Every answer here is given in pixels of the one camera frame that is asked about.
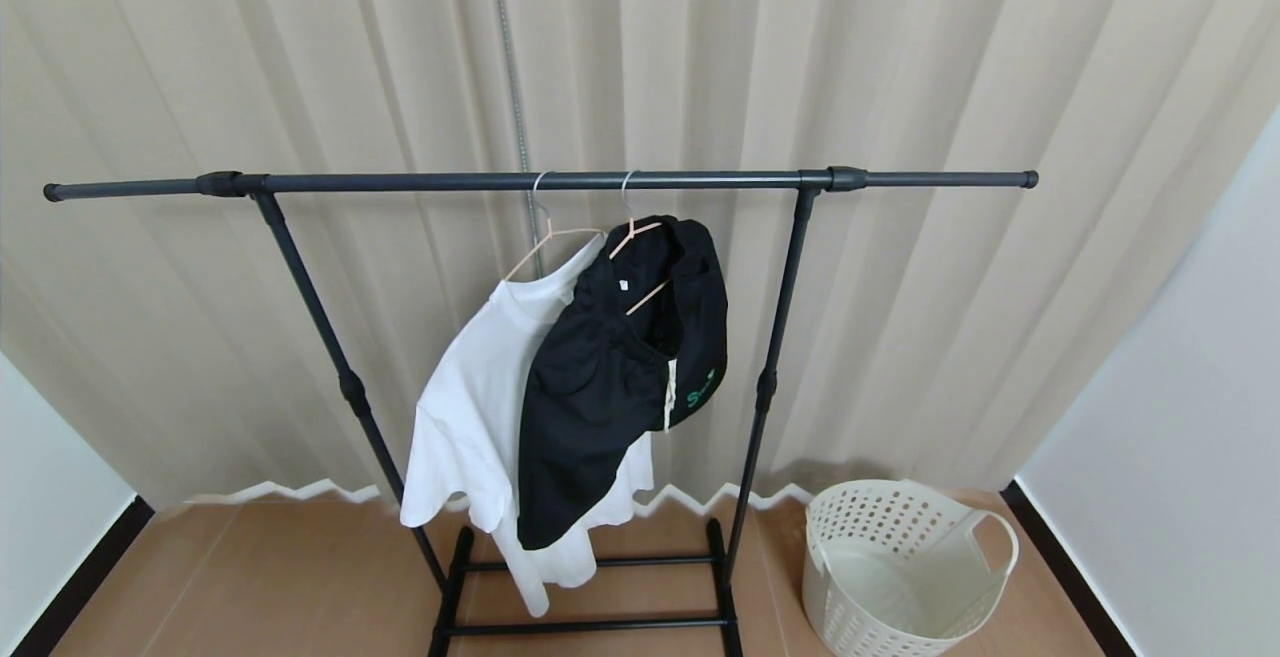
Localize white t-shirt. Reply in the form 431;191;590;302
400;235;656;618

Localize beige curtain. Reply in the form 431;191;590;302
0;0;1280;513

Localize pink clothes hanger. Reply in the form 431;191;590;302
608;172;674;316
503;172;607;283

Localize black clothes rack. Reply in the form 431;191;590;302
43;167;1039;657

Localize silver curtain bead chain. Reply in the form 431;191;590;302
487;0;546;280

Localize white laundry basket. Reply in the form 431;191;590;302
802;480;1021;657

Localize black shorts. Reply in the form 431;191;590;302
517;215;729;551

